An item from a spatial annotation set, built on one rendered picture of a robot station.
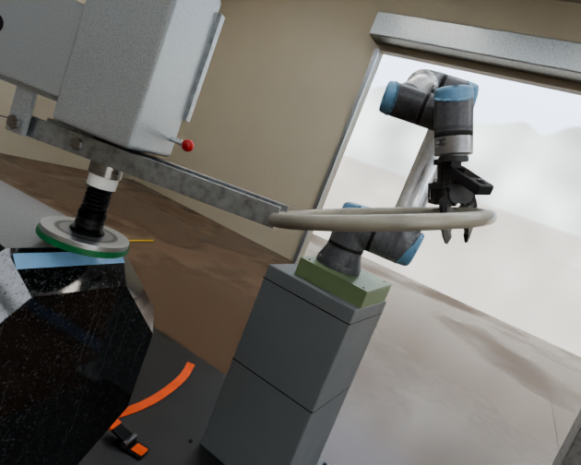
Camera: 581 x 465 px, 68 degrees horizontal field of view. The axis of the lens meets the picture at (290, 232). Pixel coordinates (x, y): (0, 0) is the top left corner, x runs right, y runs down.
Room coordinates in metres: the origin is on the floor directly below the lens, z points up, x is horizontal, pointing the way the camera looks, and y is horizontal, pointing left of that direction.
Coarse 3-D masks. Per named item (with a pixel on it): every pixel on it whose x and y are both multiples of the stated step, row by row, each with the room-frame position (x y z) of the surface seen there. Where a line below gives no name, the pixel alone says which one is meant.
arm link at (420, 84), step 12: (420, 72) 1.67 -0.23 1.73; (432, 72) 1.67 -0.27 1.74; (396, 84) 1.22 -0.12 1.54; (408, 84) 1.25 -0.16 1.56; (420, 84) 1.38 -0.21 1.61; (432, 84) 1.63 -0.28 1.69; (384, 96) 1.22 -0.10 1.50; (396, 96) 1.20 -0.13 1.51; (408, 96) 1.20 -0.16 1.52; (420, 96) 1.20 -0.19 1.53; (384, 108) 1.23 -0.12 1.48; (396, 108) 1.21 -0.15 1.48; (408, 108) 1.20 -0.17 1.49; (420, 108) 1.19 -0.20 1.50; (408, 120) 1.23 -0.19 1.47
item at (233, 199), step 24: (48, 120) 1.14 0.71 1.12; (72, 144) 1.00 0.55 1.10; (96, 144) 1.00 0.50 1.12; (120, 168) 0.99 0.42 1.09; (144, 168) 0.98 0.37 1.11; (168, 168) 0.98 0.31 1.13; (192, 192) 0.97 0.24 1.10; (216, 192) 0.96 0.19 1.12; (240, 192) 0.96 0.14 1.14; (240, 216) 0.95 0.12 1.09; (264, 216) 0.94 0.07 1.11
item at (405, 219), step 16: (352, 208) 1.20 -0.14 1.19; (368, 208) 1.20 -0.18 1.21; (384, 208) 1.19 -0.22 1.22; (400, 208) 1.18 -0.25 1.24; (416, 208) 1.16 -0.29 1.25; (432, 208) 1.13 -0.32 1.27; (464, 208) 1.04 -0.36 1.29; (480, 208) 0.97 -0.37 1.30; (272, 224) 0.89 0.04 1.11; (288, 224) 0.82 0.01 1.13; (304, 224) 0.79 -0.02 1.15; (320, 224) 0.77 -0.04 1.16; (336, 224) 0.75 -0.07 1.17; (352, 224) 0.74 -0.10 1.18; (368, 224) 0.74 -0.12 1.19; (384, 224) 0.73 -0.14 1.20; (400, 224) 0.73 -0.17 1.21; (416, 224) 0.73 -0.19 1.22; (432, 224) 0.74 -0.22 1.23; (448, 224) 0.75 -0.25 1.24; (464, 224) 0.76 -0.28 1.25; (480, 224) 0.80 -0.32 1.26
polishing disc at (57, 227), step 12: (48, 216) 1.06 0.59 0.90; (60, 216) 1.10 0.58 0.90; (48, 228) 0.97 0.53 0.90; (60, 228) 1.01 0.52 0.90; (108, 228) 1.15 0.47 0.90; (60, 240) 0.95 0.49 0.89; (72, 240) 0.96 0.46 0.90; (84, 240) 0.99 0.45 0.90; (96, 240) 1.02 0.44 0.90; (108, 240) 1.05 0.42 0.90; (120, 240) 1.09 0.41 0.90; (108, 252) 1.00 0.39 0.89
